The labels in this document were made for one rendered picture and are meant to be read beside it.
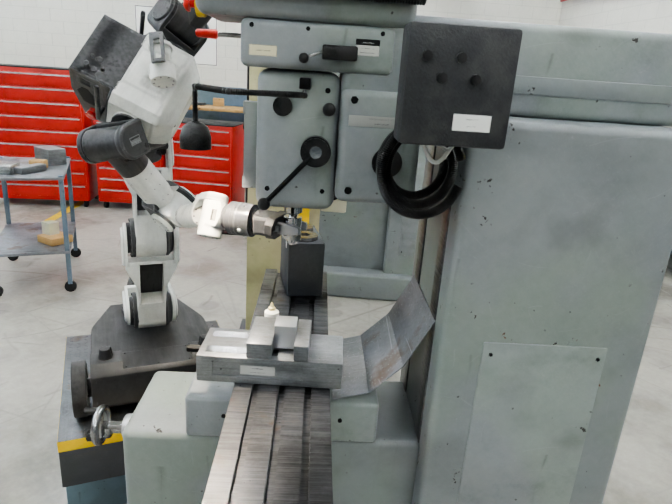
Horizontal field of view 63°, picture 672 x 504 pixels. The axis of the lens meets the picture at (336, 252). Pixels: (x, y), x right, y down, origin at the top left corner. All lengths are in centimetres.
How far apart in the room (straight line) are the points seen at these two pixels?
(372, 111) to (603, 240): 59
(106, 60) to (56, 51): 968
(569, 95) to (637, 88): 15
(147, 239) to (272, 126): 89
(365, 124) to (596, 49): 53
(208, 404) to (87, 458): 79
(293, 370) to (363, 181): 48
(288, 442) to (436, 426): 43
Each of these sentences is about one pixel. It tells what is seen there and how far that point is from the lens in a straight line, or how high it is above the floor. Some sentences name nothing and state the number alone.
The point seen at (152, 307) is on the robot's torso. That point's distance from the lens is 224.
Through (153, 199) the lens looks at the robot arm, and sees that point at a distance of 171.
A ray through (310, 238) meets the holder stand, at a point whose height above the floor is 110.
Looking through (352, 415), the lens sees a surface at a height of 79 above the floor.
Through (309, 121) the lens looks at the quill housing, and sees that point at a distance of 129.
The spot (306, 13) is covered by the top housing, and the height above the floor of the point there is 174.
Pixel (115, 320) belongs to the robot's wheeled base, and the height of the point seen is 57.
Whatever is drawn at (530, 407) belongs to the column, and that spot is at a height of 88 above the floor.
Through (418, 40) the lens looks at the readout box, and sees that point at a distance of 103.
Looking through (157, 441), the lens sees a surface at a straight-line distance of 160.
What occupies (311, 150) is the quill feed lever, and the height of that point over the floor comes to 146.
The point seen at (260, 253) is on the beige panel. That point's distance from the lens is 330.
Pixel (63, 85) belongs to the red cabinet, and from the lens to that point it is 652.
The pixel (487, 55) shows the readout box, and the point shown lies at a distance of 106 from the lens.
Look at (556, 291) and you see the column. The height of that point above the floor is 119.
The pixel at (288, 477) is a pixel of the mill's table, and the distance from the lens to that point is 112.
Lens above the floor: 164
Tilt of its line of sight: 18 degrees down
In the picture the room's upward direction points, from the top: 4 degrees clockwise
